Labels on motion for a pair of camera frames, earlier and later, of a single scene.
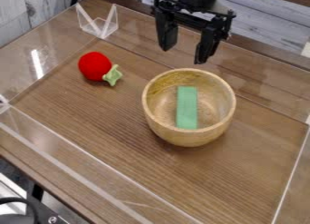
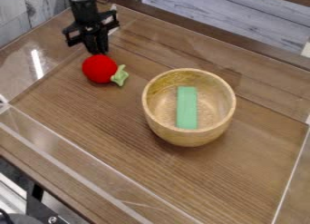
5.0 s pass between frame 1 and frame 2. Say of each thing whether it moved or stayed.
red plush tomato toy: moved
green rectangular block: stayed
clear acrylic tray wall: stayed
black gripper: moved
